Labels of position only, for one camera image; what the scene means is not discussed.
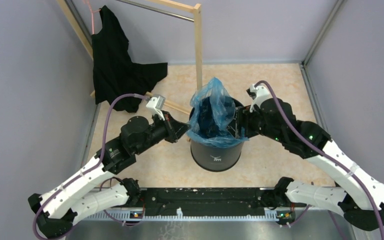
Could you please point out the pink clothes hanger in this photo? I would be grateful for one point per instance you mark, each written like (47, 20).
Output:
(92, 12)

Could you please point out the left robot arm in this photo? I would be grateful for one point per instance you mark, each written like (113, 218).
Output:
(59, 210)

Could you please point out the black t-shirt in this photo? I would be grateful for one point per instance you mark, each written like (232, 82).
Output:
(114, 73)

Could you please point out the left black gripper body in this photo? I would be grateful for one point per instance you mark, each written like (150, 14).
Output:
(171, 136)

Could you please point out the blue plastic trash bag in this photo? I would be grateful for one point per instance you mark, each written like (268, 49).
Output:
(213, 110)

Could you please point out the wooden clothes rack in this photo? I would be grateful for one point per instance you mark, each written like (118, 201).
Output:
(68, 9)

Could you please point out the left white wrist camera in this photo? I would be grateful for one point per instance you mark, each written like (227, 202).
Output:
(155, 105)

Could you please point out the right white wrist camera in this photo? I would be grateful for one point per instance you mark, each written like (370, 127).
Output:
(259, 94)

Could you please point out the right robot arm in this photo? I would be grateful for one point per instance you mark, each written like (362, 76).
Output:
(357, 196)

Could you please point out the dark grey trash bin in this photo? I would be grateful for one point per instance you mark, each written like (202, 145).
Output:
(216, 159)

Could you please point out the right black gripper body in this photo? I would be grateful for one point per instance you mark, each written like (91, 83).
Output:
(245, 115)

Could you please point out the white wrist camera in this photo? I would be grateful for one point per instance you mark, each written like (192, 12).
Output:
(155, 105)
(259, 94)

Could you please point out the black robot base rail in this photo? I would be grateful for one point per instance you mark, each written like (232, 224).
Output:
(209, 203)

